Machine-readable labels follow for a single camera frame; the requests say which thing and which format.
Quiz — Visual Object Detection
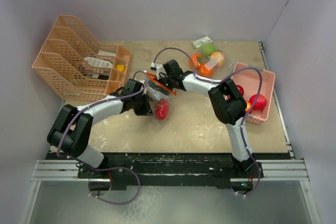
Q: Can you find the zip bag of red apples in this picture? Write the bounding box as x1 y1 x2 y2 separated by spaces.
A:
145 71 176 132

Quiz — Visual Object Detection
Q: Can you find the zip bag of mixed fruit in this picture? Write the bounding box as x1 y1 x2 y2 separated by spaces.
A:
188 41 235 79

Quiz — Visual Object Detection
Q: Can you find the red fake apple two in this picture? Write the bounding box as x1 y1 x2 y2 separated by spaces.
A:
236 85 245 97

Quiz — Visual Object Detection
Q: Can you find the red fake apple three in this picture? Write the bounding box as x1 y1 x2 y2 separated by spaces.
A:
245 101 251 112

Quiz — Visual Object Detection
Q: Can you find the pink perforated plastic basket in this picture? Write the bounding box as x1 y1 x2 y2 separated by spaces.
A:
230 62 276 125

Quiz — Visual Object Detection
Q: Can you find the red fake apple one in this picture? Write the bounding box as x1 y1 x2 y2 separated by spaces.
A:
249 94 267 111

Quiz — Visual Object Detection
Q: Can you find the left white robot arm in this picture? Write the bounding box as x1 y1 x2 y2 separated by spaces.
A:
47 79 152 178

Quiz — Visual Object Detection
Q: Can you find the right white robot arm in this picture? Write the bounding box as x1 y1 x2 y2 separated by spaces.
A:
151 60 256 177

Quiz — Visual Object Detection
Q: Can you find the yellow eraser block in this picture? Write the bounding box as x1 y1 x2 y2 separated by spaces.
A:
115 64 125 72

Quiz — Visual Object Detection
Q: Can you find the small white red box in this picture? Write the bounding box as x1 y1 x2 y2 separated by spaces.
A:
192 36 213 49

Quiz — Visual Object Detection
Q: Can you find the white packet in organizer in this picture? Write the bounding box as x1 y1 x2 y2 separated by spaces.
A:
84 50 116 69

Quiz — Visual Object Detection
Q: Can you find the orange desk file organizer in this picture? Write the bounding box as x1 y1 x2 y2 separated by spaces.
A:
32 15 131 101

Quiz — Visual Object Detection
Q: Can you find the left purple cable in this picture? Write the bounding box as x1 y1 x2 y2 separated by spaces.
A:
56 70 150 205

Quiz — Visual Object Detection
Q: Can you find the purple cable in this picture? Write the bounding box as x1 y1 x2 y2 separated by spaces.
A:
56 70 150 205
153 47 263 198

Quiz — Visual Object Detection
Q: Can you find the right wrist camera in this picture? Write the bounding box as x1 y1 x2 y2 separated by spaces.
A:
150 62 166 78

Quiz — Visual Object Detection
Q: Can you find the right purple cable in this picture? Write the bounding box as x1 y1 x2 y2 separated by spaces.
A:
153 47 263 198

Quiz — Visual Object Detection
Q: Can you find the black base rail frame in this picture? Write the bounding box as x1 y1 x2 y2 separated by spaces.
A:
33 153 309 193

